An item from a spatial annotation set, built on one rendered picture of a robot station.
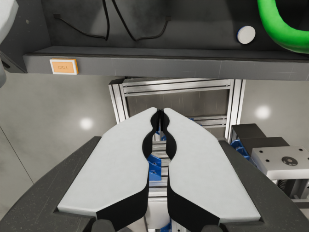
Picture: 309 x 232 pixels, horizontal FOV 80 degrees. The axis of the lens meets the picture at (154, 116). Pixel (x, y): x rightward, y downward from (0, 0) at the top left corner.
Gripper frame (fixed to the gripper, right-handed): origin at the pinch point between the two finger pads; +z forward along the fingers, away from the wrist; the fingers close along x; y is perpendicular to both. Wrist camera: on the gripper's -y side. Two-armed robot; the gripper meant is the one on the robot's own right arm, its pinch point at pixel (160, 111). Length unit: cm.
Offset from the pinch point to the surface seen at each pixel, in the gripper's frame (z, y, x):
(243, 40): 38.2, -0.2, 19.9
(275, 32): 5.8, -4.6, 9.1
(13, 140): 123, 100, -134
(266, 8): 8.8, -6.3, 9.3
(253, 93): 123, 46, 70
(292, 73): 27.7, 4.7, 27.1
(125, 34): 39.6, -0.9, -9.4
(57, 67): 26.4, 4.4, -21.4
